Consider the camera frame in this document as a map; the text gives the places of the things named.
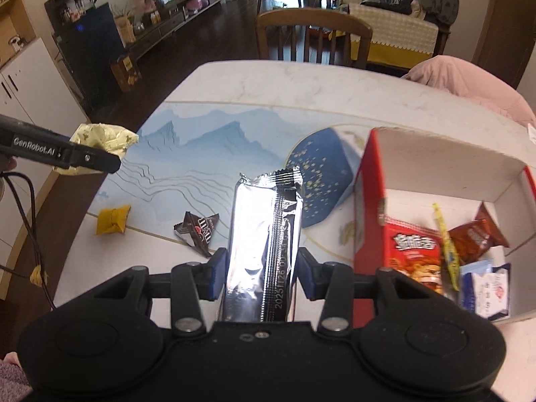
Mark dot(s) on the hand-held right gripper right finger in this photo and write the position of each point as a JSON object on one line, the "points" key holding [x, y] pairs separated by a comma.
{"points": [[307, 276]]}

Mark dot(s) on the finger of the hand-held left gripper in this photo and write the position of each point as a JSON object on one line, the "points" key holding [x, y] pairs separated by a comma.
{"points": [[96, 159]]}

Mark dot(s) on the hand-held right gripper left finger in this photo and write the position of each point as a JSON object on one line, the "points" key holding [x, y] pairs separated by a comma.
{"points": [[217, 276]]}

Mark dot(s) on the cream foil snack bag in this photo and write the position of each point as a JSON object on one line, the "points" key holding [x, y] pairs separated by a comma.
{"points": [[104, 136]]}

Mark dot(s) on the silver foil snack packet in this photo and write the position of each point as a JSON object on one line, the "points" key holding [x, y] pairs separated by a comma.
{"points": [[259, 234]]}

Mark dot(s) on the red cartoon snack bag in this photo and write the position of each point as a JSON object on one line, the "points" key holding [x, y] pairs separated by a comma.
{"points": [[414, 255]]}

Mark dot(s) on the yellow snack packet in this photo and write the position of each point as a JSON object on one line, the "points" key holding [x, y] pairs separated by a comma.
{"points": [[111, 220], [450, 255]]}

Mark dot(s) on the red cardboard box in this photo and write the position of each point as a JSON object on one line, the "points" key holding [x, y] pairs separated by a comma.
{"points": [[418, 167]]}

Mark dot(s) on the light blue packet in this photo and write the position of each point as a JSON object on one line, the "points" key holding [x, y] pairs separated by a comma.
{"points": [[475, 270]]}

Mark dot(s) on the brown snack packet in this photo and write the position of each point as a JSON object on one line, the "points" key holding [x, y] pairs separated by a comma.
{"points": [[473, 238]]}

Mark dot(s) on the white and blue packet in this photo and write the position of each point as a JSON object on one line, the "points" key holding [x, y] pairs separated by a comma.
{"points": [[490, 295]]}

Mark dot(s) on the dark triangular snack packet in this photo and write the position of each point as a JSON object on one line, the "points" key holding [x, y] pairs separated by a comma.
{"points": [[199, 232]]}

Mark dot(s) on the white cabinet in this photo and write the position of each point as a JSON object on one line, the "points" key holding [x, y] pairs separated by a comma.
{"points": [[29, 83]]}

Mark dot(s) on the black tall appliance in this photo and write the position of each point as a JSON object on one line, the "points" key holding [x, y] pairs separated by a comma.
{"points": [[92, 50]]}

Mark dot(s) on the mountain print table mat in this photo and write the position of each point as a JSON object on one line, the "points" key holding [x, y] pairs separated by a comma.
{"points": [[209, 155]]}

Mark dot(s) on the wooden television cabinet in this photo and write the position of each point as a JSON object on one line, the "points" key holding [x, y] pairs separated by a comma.
{"points": [[176, 16]]}

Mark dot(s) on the purple knit clothing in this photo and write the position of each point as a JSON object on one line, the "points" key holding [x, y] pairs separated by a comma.
{"points": [[12, 381]]}

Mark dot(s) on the pink cloth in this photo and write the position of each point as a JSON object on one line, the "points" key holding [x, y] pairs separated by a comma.
{"points": [[469, 83]]}

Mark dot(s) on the wooden chair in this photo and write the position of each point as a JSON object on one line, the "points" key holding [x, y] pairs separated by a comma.
{"points": [[314, 19]]}

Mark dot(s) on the sofa with cream cover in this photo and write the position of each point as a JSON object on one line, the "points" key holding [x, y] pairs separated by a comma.
{"points": [[398, 33]]}

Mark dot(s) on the wooden door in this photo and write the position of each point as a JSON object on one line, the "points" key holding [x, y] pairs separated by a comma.
{"points": [[506, 16]]}

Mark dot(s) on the wooden wall shelf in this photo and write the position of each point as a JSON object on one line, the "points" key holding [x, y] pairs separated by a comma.
{"points": [[14, 12]]}

